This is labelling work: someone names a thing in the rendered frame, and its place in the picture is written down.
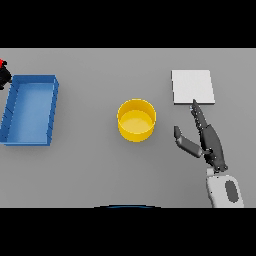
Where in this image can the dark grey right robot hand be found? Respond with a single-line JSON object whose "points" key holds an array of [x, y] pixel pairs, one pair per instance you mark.
{"points": [[211, 141]]}

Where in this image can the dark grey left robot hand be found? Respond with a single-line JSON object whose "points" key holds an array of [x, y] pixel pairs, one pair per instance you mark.
{"points": [[4, 77]]}

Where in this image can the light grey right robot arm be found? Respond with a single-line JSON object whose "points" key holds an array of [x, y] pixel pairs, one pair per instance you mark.
{"points": [[222, 191]]}

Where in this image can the pale square measuring scale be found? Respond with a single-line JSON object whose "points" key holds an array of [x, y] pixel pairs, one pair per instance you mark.
{"points": [[193, 86]]}

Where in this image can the yellow bowl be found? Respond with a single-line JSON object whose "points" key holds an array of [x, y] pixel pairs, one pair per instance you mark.
{"points": [[136, 120]]}

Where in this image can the blue tray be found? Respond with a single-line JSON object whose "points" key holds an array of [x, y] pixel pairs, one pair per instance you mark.
{"points": [[30, 110]]}

